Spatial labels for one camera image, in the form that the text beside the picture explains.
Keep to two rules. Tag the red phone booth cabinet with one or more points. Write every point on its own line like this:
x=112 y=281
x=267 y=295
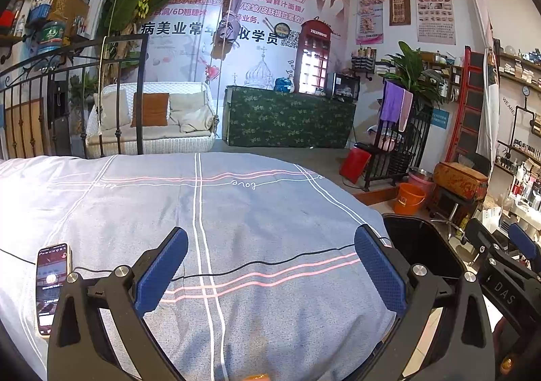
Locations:
x=312 y=57

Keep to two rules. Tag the striped grey blanket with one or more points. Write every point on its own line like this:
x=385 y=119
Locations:
x=253 y=212

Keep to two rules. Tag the orange cushion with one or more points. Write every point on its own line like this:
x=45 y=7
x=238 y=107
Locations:
x=151 y=110

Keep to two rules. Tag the beige cushion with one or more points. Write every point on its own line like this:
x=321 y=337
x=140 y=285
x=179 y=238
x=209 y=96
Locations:
x=112 y=110
x=190 y=112

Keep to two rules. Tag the red ladder shelf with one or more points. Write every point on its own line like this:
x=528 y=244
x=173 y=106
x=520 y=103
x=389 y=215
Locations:
x=467 y=110

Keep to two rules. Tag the large wall banner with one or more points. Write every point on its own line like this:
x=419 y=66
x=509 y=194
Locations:
x=262 y=51

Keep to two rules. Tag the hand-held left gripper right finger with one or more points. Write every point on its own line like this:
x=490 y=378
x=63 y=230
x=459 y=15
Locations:
x=380 y=269

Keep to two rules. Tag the white wicker swing sofa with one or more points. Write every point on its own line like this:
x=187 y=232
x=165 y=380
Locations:
x=148 y=140

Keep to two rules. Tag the potted green plant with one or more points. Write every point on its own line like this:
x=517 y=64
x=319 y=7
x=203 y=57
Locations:
x=410 y=68

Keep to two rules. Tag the purple towel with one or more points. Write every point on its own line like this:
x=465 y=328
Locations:
x=392 y=102

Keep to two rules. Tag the smartphone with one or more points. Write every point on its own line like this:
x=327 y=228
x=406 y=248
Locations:
x=53 y=288

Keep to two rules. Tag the chrome swivel stool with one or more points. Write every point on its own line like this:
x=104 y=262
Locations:
x=452 y=212

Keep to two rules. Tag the pink towel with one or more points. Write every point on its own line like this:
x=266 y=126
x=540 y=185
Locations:
x=405 y=110

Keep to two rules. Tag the long wall shelves with bottles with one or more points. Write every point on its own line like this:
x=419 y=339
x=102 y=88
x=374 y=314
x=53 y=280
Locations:
x=524 y=68

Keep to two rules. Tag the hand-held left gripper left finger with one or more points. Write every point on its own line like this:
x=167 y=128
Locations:
x=162 y=267

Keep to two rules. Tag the orange bucket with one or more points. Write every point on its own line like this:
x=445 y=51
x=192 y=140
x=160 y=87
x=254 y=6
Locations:
x=409 y=200

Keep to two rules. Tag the pink wall poster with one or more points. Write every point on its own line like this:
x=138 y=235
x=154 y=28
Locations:
x=370 y=5

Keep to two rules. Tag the teal paint bucket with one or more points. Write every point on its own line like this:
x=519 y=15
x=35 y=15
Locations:
x=51 y=38

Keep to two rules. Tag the black iron bed headboard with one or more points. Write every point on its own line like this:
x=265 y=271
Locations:
x=63 y=68

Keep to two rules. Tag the person's right hand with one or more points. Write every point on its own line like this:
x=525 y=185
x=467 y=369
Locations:
x=509 y=347

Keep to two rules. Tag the red bag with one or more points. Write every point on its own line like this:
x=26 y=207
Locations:
x=355 y=165

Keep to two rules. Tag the wall shelf with jars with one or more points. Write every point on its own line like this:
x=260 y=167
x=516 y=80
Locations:
x=439 y=64

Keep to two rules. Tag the eyebrow chart wall poster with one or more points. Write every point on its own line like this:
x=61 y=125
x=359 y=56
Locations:
x=435 y=5

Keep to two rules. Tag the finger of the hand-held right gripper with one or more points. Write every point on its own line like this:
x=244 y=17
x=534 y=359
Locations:
x=479 y=239
x=523 y=245

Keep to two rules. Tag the black trash bin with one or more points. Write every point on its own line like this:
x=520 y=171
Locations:
x=422 y=241

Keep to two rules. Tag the green patterned counter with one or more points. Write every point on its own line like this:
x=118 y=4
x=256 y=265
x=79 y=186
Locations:
x=291 y=117

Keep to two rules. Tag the cluttered cosmetics table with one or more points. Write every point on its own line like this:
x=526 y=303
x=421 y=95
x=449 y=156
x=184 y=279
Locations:
x=520 y=195

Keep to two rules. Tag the white standing banner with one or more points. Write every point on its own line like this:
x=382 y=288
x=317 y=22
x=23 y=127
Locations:
x=486 y=89

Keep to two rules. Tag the pink basin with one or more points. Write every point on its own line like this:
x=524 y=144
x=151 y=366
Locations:
x=422 y=180

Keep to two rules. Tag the pink hanging ornament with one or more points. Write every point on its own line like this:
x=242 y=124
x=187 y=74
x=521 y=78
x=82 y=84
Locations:
x=212 y=72

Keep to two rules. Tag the black iron rack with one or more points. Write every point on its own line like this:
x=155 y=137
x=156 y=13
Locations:
x=401 y=153

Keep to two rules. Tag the wooden wall shelf with clutter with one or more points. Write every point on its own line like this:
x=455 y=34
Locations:
x=25 y=38

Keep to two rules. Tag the blue bag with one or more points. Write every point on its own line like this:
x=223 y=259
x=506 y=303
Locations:
x=284 y=84

